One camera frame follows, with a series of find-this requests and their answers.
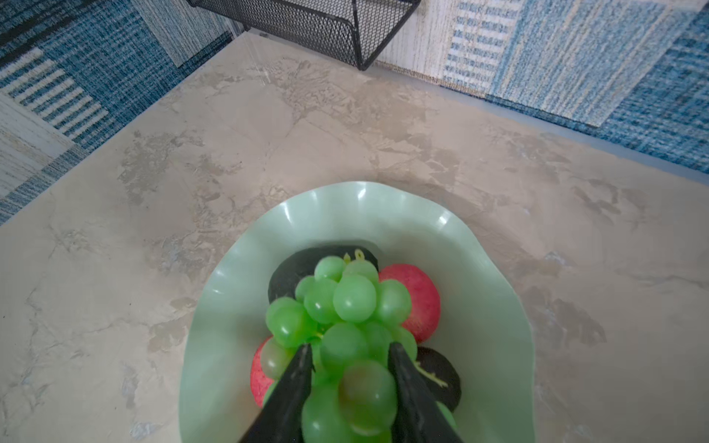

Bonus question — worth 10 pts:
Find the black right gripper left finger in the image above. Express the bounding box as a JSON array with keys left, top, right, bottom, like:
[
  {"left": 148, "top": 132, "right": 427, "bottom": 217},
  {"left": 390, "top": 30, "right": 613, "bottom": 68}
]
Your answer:
[{"left": 240, "top": 344, "right": 313, "bottom": 443}]

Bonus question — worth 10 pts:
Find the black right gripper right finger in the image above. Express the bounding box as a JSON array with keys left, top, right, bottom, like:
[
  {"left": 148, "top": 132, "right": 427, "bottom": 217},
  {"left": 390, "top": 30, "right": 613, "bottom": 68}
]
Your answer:
[{"left": 388, "top": 343, "right": 463, "bottom": 443}]

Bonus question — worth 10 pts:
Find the red apple bottom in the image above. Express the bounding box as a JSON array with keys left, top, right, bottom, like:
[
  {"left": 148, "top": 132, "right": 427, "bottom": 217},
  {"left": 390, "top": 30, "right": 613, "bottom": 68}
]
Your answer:
[{"left": 249, "top": 339, "right": 274, "bottom": 407}]

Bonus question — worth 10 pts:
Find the red apple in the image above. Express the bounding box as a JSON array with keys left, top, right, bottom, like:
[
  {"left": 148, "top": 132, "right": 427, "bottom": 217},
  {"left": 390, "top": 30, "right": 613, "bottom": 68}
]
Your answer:
[
  {"left": 380, "top": 264, "right": 441, "bottom": 344},
  {"left": 249, "top": 339, "right": 274, "bottom": 407}
]

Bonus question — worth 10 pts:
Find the dark avocado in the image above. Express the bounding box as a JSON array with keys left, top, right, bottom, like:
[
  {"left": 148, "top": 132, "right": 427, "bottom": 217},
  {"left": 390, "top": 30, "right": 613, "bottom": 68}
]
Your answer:
[
  {"left": 268, "top": 244, "right": 380, "bottom": 304},
  {"left": 415, "top": 346, "right": 462, "bottom": 412}
]

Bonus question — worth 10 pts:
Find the green fake grape bunch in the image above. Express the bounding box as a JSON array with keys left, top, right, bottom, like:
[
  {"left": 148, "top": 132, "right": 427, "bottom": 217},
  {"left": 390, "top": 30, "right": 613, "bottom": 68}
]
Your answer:
[{"left": 260, "top": 250, "right": 457, "bottom": 442}]

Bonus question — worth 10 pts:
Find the green wavy fruit bowl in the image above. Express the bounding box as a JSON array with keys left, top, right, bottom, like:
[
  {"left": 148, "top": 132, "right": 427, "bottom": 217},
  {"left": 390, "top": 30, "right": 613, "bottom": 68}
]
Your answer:
[{"left": 179, "top": 182, "right": 535, "bottom": 442}]

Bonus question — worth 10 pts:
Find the black wire mesh shelf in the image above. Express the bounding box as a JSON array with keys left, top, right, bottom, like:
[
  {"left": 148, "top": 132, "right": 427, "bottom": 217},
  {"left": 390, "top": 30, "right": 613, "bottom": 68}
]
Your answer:
[{"left": 189, "top": 0, "right": 420, "bottom": 71}]

